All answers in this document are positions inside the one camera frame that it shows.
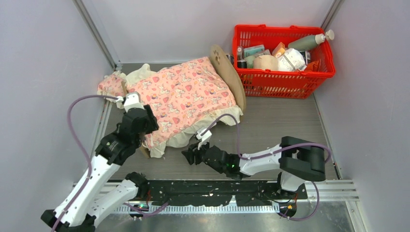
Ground white round pouch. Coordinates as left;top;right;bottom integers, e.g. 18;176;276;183
278;48;307;72

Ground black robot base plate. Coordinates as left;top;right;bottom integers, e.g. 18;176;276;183
134;180;308;207

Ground small pink ruffled pillow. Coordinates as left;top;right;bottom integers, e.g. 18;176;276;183
97;71;128;97

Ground orange snack packet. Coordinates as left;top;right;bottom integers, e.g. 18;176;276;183
304;60;321;72

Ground orange small box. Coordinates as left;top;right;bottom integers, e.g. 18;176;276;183
272;42;286;58

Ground beige tape roll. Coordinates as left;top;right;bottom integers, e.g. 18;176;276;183
253;55;278;71

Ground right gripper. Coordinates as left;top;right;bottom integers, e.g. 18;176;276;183
182;138;211;166

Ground pink unicorn mattress cushion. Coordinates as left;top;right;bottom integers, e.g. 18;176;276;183
125;57;243;159

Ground teal box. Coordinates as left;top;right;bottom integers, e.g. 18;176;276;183
243;44;265;58

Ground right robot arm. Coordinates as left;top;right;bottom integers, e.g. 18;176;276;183
181;136;331;199

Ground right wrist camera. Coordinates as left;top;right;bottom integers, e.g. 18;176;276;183
195;128;212;150

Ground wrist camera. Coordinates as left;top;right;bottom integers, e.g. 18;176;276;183
195;128;212;150
115;92;144;112

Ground green pump bottle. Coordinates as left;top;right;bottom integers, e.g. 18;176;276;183
288;29;335;51

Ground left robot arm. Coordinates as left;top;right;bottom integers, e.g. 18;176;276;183
41;103;159;232

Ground wooden pet bed frame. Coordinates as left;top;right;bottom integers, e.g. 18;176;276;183
121;44;247;159

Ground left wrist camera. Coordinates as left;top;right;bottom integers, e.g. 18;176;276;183
115;92;144;112

